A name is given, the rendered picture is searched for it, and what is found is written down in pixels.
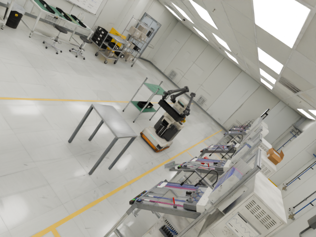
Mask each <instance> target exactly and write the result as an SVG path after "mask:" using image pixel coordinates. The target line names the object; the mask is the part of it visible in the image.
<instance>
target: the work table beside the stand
mask: <svg viewBox="0 0 316 237"><path fill-rule="evenodd" d="M93 109H94V110H95V111H96V112H97V114H98V115H99V116H100V118H101V119H102V120H101V122H100V123H99V124H98V126H97V127H96V129H95V130H94V132H93V133H92V134H91V136H90V137H89V139H88V140H89V141H91V140H92V139H93V137H94V136H95V134H96V133H97V131H98V130H99V129H100V127H101V126H102V124H103V123H105V124H106V126H107V127H108V128H109V129H110V130H111V132H112V133H113V134H114V136H115V138H114V139H113V140H112V142H111V143H110V145H109V146H108V147H107V149H106V150H105V151H104V153H103V154H102V155H101V157H100V158H99V159H98V161H97V162H96V163H95V165H94V166H93V168H92V169H91V170H90V172H89V173H88V174H89V175H92V173H93V172H94V171H95V169H96V168H97V167H98V166H99V164H100V163H101V162H102V160H103V159H104V158H105V156H106V155H107V154H108V152H109V151H110V150H111V148H112V147H113V146H114V144H115V143H116V142H117V140H118V139H120V138H130V137H131V139H130V141H129V142H128V143H127V145H126V146H125V147H124V148H123V150H122V151H121V152H120V153H119V155H118V156H117V157H116V158H115V160H114V161H113V162H112V164H111V165H110V166H109V168H108V169H109V170H111V169H112V168H113V166H114V165H115V164H116V163H117V161H118V160H119V159H120V157H121V156H122V155H123V154H124V152H125V151H126V150H127V148H128V147H129V146H130V145H131V143H132V142H133V141H134V140H135V138H136V137H137V136H138V135H137V134H136V133H135V132H134V130H133V129H132V128H131V127H130V126H129V124H128V123H127V122H126V121H125V120H124V119H123V117H122V116H121V115H120V114H119V112H118V111H117V110H116V109H115V108H114V106H112V105H102V104H93V103H92V104H91V106H90V107H89V109H88V110H87V112H86V114H85V115H84V117H83V118H82V120H81V121H80V123H79V125H78V126H77V128H76V129H75V131H74V132H73V134H72V135H71V137H70V139H69V140H68V143H71V142H72V140H73V139H74V137H75V136H76V134H77V133H78V131H79V130H80V128H81V127H82V125H83V124H84V122H85V121H86V119H87V118H88V116H89V114H90V113H91V111H92V110H93Z"/></svg>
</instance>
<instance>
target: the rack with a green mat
mask: <svg viewBox="0 0 316 237"><path fill-rule="evenodd" d="M147 79H148V78H146V79H145V80H144V82H143V83H142V84H141V86H140V87H139V88H138V90H137V91H136V93H135V94H134V96H133V97H132V98H131V100H130V101H129V103H128V104H127V105H126V107H125V108H124V109H123V112H124V111H125V109H126V108H127V106H128V105H129V104H130V103H131V104H132V105H133V106H134V107H135V108H136V109H137V110H138V111H139V114H138V116H137V117H136V118H135V120H134V121H133V123H134V122H135V121H136V120H137V118H138V117H139V116H140V114H141V113H153V112H155V113H154V114H153V116H152V117H151V118H150V120H151V119H152V118H153V117H154V115H155V114H156V113H157V111H158V110H159V109H160V108H161V106H160V107H159V108H158V109H157V110H155V109H154V108H153V107H152V108H149V109H145V108H146V106H147V105H148V104H149V102H150V101H151V100H152V98H153V97H154V96H155V95H164V94H163V92H165V90H164V89H163V88H162V87H161V86H160V85H161V84H162V82H163V81H161V83H160V84H159V85H154V84H149V83H145V81H146V80H147ZM143 84H144V85H145V86H146V87H147V88H148V89H149V90H150V91H151V92H152V93H153V94H152V95H151V96H150V98H149V99H148V100H147V104H146V105H145V106H144V108H143V109H141V108H140V107H139V106H138V105H137V104H138V102H139V101H132V100H133V98H134V97H135V95H136V94H137V93H138V91H139V90H140V89H141V87H142V86H143ZM169 96H170V95H168V96H167V99H168V97H169ZM167 99H165V101H166V100H167Z"/></svg>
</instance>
